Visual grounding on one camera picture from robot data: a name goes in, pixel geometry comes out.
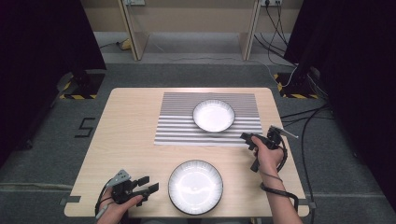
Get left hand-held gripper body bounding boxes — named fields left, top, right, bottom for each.
left=108, top=169, right=144, bottom=207

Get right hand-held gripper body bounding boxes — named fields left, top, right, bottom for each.
left=250, top=125, right=299, bottom=173

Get white plate with black rim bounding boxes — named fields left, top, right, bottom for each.
left=191, top=98, right=236, bottom=133
left=167, top=160, right=224, bottom=217

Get person's right hand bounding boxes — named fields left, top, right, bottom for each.
left=251, top=135, right=285, bottom=177

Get person's left hand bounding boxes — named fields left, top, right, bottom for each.
left=95, top=188, right=144, bottom=224

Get grey tape strip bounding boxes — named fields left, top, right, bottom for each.
left=298, top=199, right=318, bottom=210
left=59, top=195, right=82, bottom=206

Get stand base with hazard tape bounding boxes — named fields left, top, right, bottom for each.
left=58, top=70, right=106, bottom=101
left=273, top=72, right=320, bottom=100

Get grey white striped placemat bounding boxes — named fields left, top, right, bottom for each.
left=153, top=91, right=264, bottom=147

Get wooden desk leg panel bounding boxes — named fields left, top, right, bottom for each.
left=238, top=0, right=262, bottom=62
left=117, top=0, right=150, bottom=62

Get dark curtain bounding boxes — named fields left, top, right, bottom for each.
left=0, top=0, right=106, bottom=169
left=283, top=0, right=396, bottom=216

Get wooden desk back panel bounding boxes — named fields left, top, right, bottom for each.
left=79, top=0, right=304, bottom=33

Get small yellow floor object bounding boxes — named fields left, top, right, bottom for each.
left=119, top=38, right=133, bottom=51

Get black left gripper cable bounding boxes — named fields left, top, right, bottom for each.
left=94, top=177, right=115, bottom=217

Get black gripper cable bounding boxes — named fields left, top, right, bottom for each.
left=259, top=138, right=301, bottom=213
left=94, top=177, right=115, bottom=217

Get grey cable plug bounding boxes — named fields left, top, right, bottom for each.
left=94, top=202, right=110, bottom=220

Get black floor cables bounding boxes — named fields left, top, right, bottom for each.
left=279, top=104, right=332, bottom=129

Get long black floor cable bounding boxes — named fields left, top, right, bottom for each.
left=299, top=105, right=331, bottom=224

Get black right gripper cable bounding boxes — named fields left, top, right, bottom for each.
left=259, top=138, right=301, bottom=213

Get bundle of black wall cables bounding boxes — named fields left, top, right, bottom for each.
left=253, top=3, right=297, bottom=67

